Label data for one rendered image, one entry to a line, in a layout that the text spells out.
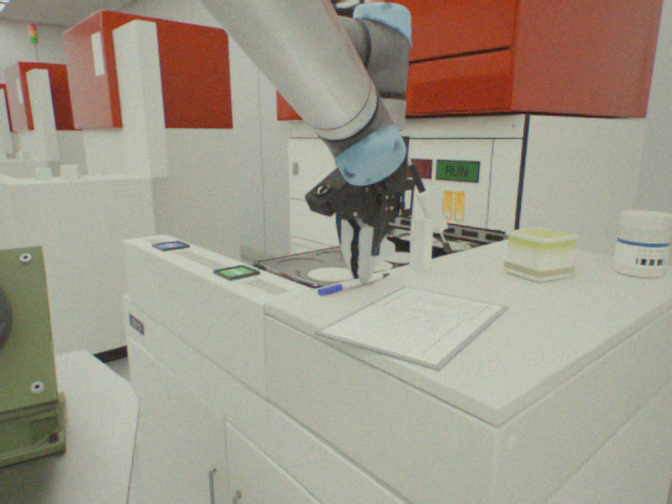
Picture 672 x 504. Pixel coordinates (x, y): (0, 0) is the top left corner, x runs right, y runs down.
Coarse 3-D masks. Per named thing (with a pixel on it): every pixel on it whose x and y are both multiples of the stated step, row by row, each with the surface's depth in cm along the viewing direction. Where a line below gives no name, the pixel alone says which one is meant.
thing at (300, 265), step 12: (324, 252) 119; (336, 252) 120; (408, 252) 119; (264, 264) 108; (276, 264) 108; (288, 264) 108; (300, 264) 108; (312, 264) 108; (324, 264) 108; (336, 264) 108; (396, 264) 108; (408, 264) 108; (300, 276) 99
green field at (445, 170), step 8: (440, 168) 115; (448, 168) 113; (456, 168) 111; (464, 168) 110; (472, 168) 108; (440, 176) 115; (448, 176) 113; (456, 176) 112; (464, 176) 110; (472, 176) 108
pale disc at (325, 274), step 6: (312, 270) 103; (318, 270) 103; (324, 270) 103; (330, 270) 103; (336, 270) 103; (342, 270) 103; (348, 270) 103; (312, 276) 99; (318, 276) 99; (324, 276) 99; (330, 276) 99; (336, 276) 99; (342, 276) 99; (348, 276) 99
